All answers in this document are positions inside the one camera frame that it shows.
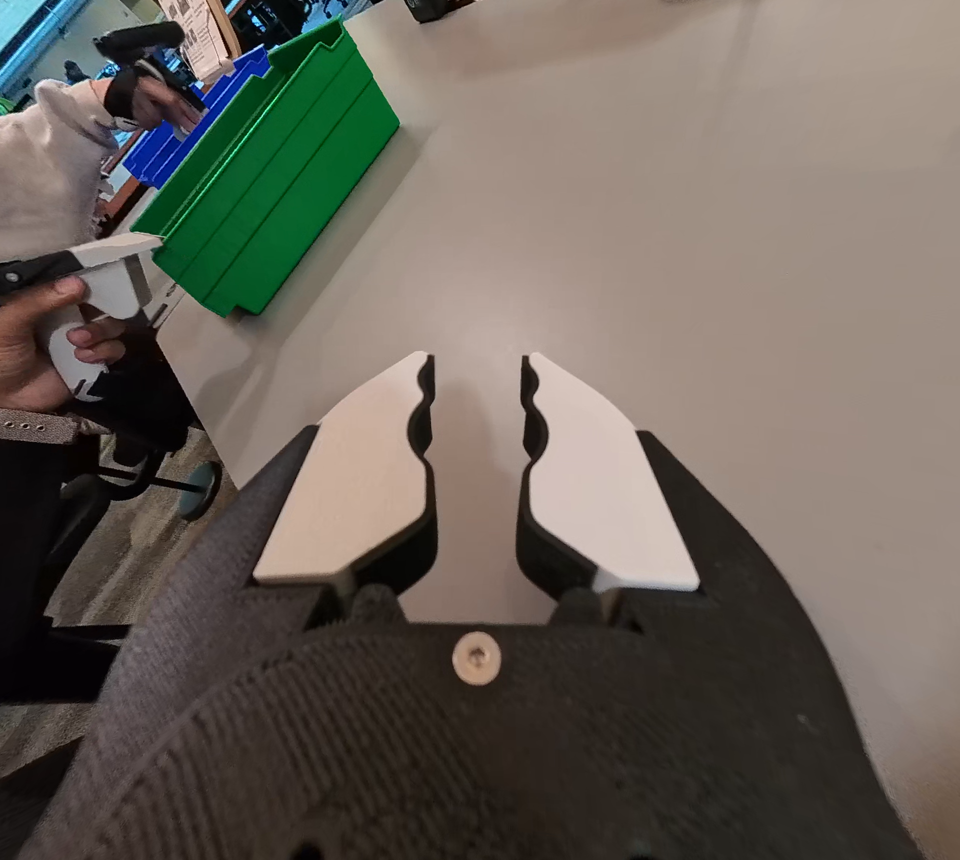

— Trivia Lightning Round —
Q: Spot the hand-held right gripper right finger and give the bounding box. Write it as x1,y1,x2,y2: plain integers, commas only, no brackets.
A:
516,352,701,621

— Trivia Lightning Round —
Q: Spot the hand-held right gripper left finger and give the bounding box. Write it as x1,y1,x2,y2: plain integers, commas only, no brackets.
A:
253,352,438,617

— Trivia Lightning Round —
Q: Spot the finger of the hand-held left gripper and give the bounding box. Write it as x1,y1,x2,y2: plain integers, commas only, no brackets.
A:
69,232,166,270

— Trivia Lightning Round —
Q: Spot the green plastic bin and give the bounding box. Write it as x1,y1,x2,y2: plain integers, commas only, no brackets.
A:
129,15,401,319

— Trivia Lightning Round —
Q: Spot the grey desk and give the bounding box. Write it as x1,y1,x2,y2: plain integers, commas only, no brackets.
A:
97,0,960,860

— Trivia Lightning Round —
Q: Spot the person's left hand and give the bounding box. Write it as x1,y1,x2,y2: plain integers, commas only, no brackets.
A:
0,275,126,415

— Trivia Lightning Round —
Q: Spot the blue plastic bin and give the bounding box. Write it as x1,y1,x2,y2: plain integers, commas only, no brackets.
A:
123,44,271,190

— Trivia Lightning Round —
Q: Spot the silver wristwatch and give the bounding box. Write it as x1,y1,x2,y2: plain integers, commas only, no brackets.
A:
0,406,80,446

